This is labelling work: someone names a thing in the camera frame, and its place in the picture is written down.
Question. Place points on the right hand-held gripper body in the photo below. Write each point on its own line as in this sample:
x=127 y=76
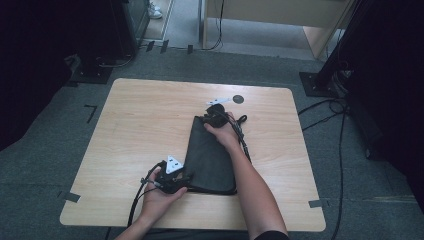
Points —
x=216 y=115

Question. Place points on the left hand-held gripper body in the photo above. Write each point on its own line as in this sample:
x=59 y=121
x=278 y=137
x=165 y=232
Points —
x=168 y=176

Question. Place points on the black cloth bag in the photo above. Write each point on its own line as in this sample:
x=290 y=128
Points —
x=206 y=163

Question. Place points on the person's right hand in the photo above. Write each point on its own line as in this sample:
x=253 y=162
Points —
x=225 y=135

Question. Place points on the person's left hand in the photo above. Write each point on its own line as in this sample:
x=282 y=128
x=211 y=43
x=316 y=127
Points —
x=160 y=203

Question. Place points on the black round sticker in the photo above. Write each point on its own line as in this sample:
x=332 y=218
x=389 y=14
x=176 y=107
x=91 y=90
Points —
x=238 y=99

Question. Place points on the short black tape strip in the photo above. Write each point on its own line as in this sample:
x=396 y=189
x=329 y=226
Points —
x=150 y=46
x=164 y=46
x=190 y=49

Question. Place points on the grey tape strip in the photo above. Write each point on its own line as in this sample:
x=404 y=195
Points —
x=315 y=203
x=72 y=197

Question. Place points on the person's dark sleeve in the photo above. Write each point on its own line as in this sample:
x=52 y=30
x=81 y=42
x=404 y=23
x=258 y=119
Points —
x=271 y=235

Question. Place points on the light wooden desk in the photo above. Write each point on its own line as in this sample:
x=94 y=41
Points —
x=266 y=13

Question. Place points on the black stand with base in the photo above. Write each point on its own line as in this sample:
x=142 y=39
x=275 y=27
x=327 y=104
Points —
x=325 y=80

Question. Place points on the black cabinet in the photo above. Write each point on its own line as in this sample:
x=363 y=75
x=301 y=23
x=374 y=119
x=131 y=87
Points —
x=131 y=23

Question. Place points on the dark curtain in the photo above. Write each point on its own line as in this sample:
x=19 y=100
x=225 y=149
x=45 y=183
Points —
x=30 y=66
x=393 y=100

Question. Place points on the black stand base plate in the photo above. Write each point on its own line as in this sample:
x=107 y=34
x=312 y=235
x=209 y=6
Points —
x=91 y=74

